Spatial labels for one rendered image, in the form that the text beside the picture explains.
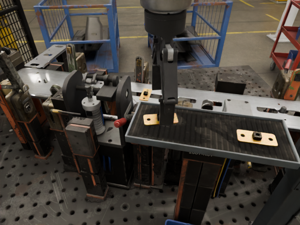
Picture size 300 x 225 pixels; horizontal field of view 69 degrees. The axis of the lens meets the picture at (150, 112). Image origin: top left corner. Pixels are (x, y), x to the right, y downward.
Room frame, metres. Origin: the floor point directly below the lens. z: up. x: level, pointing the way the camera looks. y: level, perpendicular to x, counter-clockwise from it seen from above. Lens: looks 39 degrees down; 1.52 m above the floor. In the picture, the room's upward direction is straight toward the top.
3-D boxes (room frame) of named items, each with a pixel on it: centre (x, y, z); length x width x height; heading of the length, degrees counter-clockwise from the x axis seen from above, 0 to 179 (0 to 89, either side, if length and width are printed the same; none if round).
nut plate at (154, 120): (0.41, -0.03, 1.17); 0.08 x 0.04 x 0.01; 96
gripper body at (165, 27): (0.41, -0.03, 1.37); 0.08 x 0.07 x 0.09; 6
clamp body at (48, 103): (0.62, 0.34, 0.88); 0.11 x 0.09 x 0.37; 168
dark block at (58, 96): (0.59, 0.28, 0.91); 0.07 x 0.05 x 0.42; 168
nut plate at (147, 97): (0.75, 0.02, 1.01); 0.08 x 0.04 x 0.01; 167
